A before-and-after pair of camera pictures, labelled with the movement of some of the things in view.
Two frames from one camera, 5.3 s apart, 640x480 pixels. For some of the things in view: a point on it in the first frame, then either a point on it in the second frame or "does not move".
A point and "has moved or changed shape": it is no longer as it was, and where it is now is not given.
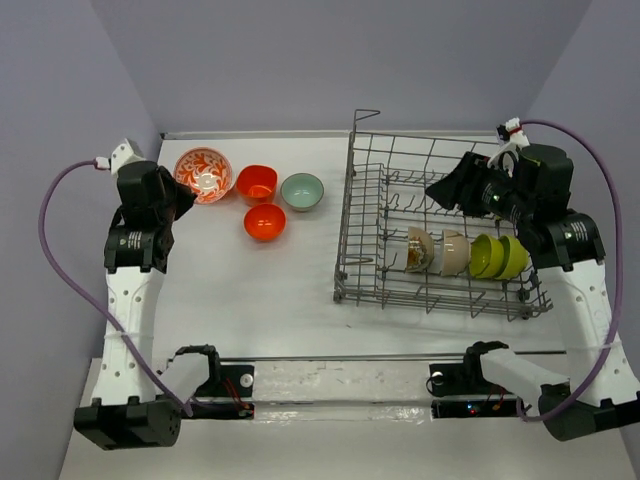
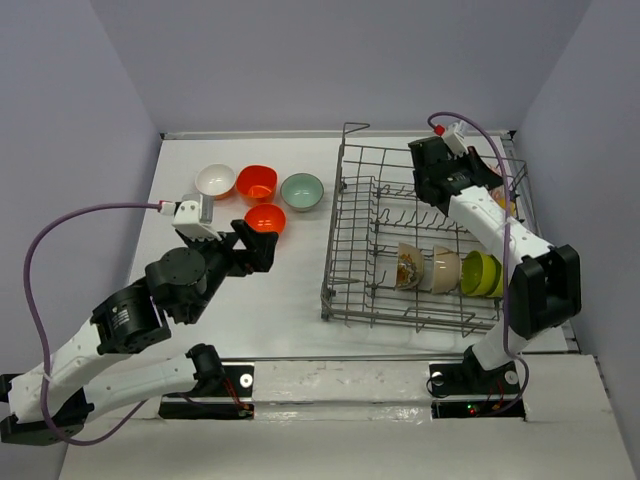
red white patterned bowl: [205, 171] has moved or changed shape
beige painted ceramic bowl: [420, 250] → [410, 266]
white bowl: [455, 253] → [446, 269]
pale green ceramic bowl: [302, 191] does not move
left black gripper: [186, 196] → [264, 245]
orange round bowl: [264, 222] does not move
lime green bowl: [515, 258] has moved or changed shape
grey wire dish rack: [398, 246] has moved or changed shape
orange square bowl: [257, 183] does not move
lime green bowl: [486, 256] has moved or changed shape
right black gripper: [461, 184] → [478, 168]
